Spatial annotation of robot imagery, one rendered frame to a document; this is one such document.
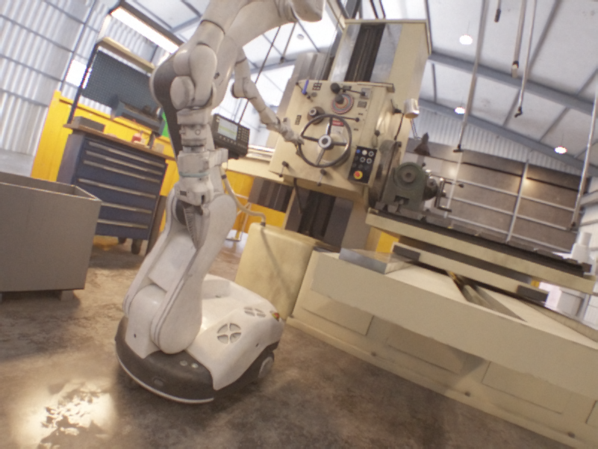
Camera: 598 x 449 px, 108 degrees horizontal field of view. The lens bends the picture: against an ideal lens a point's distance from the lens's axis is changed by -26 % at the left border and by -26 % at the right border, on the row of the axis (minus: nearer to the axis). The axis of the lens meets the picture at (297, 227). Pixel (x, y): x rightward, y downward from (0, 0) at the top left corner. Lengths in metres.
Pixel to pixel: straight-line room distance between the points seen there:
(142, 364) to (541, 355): 1.12
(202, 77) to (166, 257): 0.65
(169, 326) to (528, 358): 0.97
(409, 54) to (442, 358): 2.65
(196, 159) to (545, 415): 2.19
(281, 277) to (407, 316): 1.57
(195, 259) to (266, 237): 1.37
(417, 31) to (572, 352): 3.03
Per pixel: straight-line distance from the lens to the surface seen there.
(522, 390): 2.11
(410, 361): 2.01
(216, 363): 1.05
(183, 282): 0.94
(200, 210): 0.68
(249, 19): 1.08
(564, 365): 0.81
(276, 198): 3.01
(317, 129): 2.22
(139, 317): 1.05
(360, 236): 2.60
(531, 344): 0.78
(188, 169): 0.66
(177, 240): 1.07
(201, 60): 0.64
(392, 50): 3.23
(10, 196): 1.55
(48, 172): 3.54
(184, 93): 0.64
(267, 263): 2.25
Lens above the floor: 0.79
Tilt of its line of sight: 3 degrees down
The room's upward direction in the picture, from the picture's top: 17 degrees clockwise
